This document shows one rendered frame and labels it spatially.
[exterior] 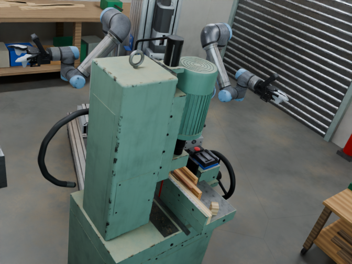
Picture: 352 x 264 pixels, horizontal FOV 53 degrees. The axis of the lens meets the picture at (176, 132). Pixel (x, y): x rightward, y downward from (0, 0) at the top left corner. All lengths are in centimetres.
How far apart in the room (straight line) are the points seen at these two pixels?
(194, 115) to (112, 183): 42
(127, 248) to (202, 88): 72
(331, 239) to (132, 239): 175
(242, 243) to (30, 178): 174
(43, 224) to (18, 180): 52
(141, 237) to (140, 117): 60
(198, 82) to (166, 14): 85
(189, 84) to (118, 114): 34
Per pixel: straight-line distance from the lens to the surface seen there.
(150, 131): 126
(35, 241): 260
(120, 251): 152
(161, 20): 212
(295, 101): 481
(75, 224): 179
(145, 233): 160
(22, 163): 321
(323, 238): 293
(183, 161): 162
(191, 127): 144
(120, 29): 199
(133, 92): 112
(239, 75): 219
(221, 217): 161
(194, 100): 137
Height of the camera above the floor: 200
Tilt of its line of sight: 32 degrees down
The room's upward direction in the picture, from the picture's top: 13 degrees clockwise
